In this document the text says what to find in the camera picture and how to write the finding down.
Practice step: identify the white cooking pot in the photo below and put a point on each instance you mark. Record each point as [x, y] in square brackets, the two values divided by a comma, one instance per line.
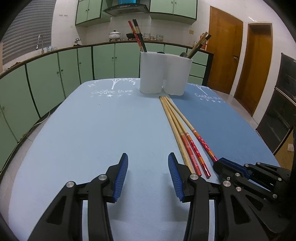
[114, 35]

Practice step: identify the black range hood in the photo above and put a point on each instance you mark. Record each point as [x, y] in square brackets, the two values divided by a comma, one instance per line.
[126, 9]

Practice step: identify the green wall cabinet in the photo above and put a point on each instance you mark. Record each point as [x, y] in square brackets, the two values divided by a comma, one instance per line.
[173, 8]
[92, 11]

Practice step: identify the black wok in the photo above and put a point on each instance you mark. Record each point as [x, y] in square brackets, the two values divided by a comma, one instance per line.
[130, 35]

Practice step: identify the metal faucet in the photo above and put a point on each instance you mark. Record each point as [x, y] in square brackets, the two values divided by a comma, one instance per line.
[39, 40]

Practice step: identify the metal spoon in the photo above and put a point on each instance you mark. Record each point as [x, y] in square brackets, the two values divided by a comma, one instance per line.
[183, 55]

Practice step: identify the grey window blind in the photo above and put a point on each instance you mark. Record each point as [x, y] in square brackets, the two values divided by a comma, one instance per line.
[27, 30]

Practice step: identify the light blue printed mat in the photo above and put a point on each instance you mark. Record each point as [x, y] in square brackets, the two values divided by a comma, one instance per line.
[92, 129]

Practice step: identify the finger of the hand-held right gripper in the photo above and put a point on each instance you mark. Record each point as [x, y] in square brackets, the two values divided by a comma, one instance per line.
[231, 163]
[266, 197]

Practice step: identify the white double utensil holder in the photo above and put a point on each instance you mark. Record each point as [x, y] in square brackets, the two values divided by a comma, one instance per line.
[161, 74]

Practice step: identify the dark glass cabinet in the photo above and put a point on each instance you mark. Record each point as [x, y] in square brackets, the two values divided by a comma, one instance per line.
[279, 104]

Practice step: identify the plain wooden chopstick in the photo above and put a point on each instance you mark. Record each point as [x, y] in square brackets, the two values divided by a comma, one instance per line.
[198, 42]
[173, 127]

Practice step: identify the dark blue printed mat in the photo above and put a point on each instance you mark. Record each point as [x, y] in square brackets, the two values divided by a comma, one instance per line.
[226, 125]

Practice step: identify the black chopstick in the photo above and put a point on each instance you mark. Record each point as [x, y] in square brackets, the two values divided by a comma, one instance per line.
[136, 23]
[203, 42]

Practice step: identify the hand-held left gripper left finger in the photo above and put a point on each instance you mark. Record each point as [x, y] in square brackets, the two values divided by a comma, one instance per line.
[121, 176]

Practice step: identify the metal kettle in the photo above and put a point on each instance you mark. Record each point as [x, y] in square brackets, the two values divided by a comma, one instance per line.
[77, 42]

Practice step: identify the stack of bowls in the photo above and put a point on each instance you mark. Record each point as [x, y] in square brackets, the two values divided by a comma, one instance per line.
[146, 36]
[159, 37]

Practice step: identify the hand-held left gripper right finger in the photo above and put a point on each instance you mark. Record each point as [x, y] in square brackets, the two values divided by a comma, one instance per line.
[174, 178]

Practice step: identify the tan box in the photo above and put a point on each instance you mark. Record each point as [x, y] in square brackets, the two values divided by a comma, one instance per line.
[286, 150]

